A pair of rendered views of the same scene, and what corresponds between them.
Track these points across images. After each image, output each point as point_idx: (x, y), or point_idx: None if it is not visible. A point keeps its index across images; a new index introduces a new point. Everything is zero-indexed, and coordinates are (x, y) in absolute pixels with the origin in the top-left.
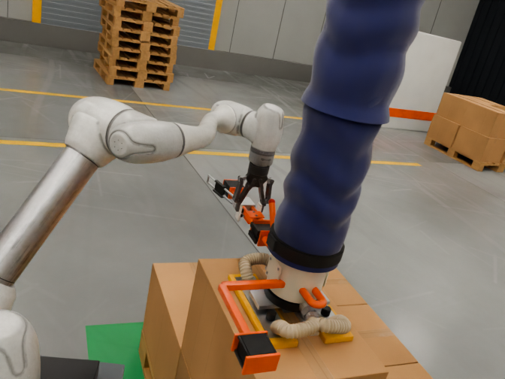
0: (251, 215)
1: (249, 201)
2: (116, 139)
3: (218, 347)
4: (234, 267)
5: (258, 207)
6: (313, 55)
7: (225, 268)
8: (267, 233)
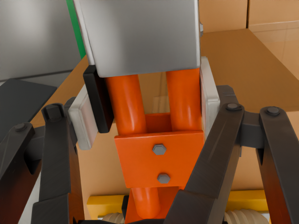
0: (137, 176)
1: (168, 18)
2: None
3: None
4: (112, 158)
5: (203, 105)
6: None
7: (89, 163)
8: None
